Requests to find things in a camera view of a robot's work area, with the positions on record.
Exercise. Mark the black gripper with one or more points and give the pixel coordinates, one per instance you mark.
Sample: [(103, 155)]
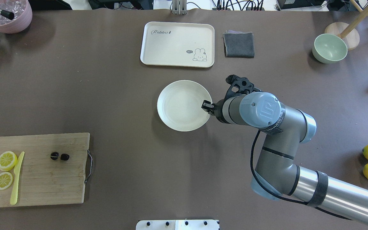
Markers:
[(218, 111)]

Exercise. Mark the cream round plate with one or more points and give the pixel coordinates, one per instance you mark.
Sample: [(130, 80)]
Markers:
[(179, 105)]

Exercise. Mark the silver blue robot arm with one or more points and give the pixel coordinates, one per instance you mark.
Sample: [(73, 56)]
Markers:
[(275, 172)]

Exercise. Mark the cream rabbit tray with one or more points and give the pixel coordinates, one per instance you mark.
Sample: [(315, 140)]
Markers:
[(178, 44)]

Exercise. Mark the dark cherry right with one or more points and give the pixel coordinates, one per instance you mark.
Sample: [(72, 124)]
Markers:
[(64, 157)]

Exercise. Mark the pink bowl with ice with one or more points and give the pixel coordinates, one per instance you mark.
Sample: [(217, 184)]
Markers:
[(15, 16)]

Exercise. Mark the grey folded cloth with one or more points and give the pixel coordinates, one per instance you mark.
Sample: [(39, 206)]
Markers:
[(239, 44)]

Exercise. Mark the lemon slice near edge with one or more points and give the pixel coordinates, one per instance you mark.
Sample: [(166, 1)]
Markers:
[(8, 161)]

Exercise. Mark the bamboo cutting board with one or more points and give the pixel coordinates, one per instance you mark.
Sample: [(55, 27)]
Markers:
[(44, 181)]

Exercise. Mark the mint green bowl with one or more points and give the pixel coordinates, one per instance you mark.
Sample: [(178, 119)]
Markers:
[(329, 49)]

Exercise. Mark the yellow plastic knife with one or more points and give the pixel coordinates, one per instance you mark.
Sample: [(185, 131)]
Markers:
[(15, 189)]

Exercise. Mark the wooden cup stand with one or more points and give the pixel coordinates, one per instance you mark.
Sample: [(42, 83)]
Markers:
[(347, 32)]

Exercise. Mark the aluminium frame post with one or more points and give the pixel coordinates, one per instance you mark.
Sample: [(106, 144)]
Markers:
[(179, 7)]

